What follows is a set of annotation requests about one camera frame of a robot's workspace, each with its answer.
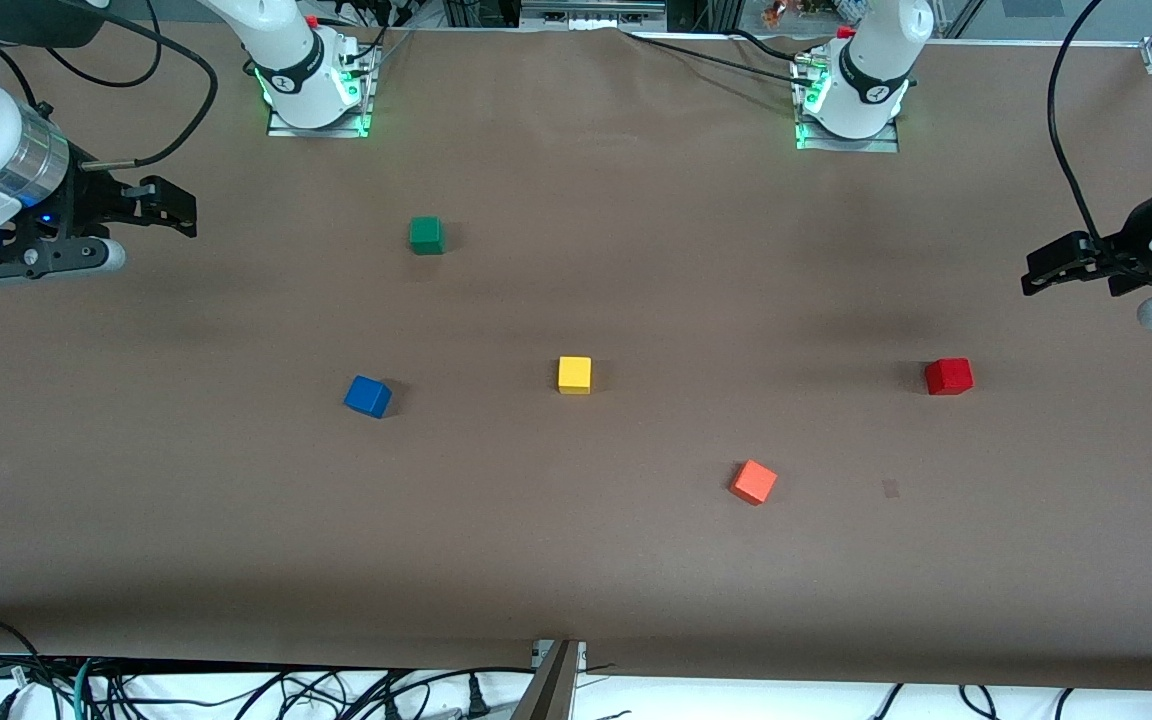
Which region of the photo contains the red wooden cube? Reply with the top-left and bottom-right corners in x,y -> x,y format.
924,357 -> 975,397

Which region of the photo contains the orange wooden cube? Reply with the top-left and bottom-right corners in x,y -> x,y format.
729,459 -> 779,507

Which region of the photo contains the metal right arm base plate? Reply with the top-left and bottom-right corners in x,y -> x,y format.
265,38 -> 379,139

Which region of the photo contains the black looped cable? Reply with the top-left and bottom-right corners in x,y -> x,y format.
44,0 -> 163,90

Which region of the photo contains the white power strip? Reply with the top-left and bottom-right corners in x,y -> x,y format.
520,0 -> 668,29

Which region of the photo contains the black base cable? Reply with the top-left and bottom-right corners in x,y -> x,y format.
620,29 -> 825,83

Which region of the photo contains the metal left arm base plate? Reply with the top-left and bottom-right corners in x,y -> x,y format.
793,55 -> 901,154

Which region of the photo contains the blue wooden cube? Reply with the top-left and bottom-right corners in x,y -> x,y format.
343,375 -> 394,419

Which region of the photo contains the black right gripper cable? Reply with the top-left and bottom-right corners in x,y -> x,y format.
81,0 -> 220,171

